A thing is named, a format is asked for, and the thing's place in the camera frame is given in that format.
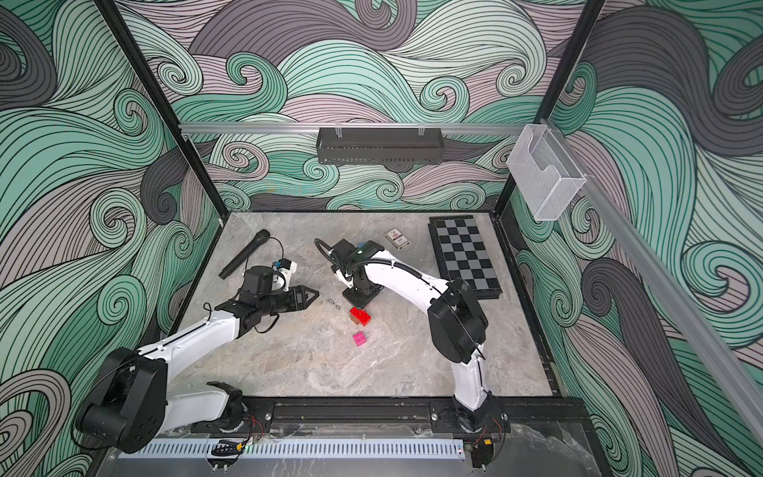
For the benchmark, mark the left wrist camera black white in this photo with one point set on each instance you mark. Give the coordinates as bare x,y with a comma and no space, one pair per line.
262,280

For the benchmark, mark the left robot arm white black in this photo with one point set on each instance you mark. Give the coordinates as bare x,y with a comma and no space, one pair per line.
129,403

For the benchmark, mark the black microphone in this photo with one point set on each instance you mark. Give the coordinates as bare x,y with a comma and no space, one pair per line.
260,238

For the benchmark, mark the aluminium rail back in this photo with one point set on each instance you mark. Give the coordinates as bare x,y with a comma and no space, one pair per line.
272,127

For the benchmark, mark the pink lego brick lower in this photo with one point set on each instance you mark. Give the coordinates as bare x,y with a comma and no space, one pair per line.
360,339

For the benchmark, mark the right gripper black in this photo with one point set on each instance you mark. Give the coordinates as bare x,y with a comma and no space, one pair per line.
362,293

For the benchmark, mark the black wall tray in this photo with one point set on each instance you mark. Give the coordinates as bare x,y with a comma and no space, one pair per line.
387,147

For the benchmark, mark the red lego brick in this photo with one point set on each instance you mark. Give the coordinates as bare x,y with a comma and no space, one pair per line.
360,317

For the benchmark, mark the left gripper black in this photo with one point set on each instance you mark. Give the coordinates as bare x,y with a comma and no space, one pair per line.
297,297

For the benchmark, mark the clear plastic wall bin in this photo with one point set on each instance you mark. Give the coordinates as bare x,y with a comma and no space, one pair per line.
545,171

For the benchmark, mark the white slotted cable duct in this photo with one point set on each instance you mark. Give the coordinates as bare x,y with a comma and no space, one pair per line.
310,448

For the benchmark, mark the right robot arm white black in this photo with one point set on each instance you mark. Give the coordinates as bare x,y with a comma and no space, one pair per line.
457,323

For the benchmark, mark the playing card box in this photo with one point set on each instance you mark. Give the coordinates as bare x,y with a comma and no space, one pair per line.
397,238

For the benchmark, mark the black grey chessboard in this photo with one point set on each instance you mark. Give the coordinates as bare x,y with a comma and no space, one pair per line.
461,252

